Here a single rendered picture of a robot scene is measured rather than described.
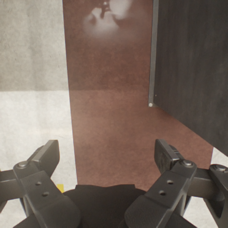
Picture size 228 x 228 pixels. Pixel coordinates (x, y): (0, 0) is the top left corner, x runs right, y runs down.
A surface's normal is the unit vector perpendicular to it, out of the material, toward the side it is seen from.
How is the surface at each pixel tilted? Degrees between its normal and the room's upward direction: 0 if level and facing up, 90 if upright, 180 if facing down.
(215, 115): 90
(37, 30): 0
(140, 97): 0
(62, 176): 0
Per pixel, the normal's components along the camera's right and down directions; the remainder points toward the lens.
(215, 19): -1.00, 0.00
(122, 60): 0.03, 0.25
